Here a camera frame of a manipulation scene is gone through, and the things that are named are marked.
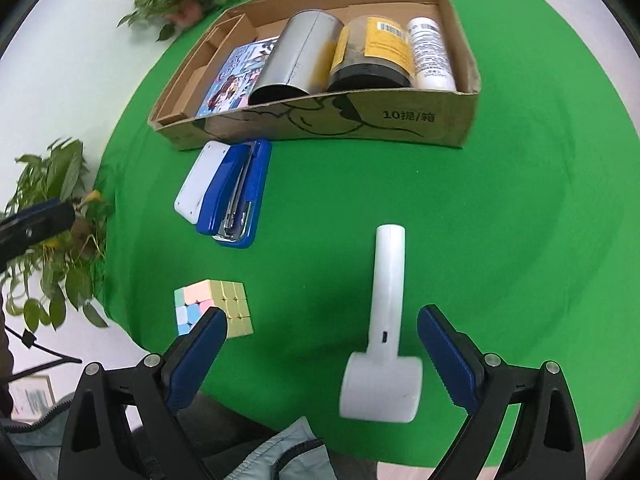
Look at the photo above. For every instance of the silver metal can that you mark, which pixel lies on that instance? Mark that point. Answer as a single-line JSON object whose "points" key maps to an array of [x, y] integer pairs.
{"points": [[300, 50]]}

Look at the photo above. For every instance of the white spray bottle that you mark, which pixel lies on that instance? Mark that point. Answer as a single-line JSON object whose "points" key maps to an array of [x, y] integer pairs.
{"points": [[430, 55]]}

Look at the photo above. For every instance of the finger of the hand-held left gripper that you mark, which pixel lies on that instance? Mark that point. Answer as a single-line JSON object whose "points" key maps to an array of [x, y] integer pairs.
{"points": [[35, 230]]}

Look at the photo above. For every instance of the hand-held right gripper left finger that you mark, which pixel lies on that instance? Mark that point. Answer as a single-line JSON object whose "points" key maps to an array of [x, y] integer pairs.
{"points": [[195, 355]]}

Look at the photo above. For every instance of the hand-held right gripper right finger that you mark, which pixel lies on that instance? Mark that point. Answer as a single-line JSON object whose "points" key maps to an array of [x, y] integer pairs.
{"points": [[450, 360]]}

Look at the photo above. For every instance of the green tablecloth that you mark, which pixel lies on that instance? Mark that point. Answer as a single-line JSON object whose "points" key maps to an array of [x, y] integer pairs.
{"points": [[525, 235]]}

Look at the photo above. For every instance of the white remote control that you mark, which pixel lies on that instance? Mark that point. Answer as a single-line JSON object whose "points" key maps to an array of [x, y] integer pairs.
{"points": [[195, 185]]}

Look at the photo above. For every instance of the yellow label jar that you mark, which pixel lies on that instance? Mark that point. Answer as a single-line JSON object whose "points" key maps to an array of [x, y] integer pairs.
{"points": [[375, 45]]}

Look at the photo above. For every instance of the blue stapler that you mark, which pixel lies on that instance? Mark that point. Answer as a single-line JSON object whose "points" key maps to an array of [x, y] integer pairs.
{"points": [[225, 185]]}

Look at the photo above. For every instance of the person's grey jacket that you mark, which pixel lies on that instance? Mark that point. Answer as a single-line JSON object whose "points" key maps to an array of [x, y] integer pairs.
{"points": [[280, 455]]}

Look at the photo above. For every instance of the large leafy potted plant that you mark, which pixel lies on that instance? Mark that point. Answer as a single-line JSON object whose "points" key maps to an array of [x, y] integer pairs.
{"points": [[60, 175]]}

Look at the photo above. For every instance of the colourful cartoon game box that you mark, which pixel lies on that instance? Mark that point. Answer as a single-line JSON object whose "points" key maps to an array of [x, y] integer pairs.
{"points": [[235, 75]]}

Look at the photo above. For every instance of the pastel puzzle cube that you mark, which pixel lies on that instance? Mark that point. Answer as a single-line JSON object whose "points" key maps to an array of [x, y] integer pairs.
{"points": [[225, 300]]}

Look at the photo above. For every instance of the large cardboard box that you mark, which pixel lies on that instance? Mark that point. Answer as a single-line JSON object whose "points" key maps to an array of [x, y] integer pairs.
{"points": [[400, 120]]}

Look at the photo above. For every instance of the small potted plant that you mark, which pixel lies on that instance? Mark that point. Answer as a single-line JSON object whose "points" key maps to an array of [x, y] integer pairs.
{"points": [[185, 10]]}

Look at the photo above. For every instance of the white handheld fan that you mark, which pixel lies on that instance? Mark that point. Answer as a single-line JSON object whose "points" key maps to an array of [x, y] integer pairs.
{"points": [[387, 285]]}

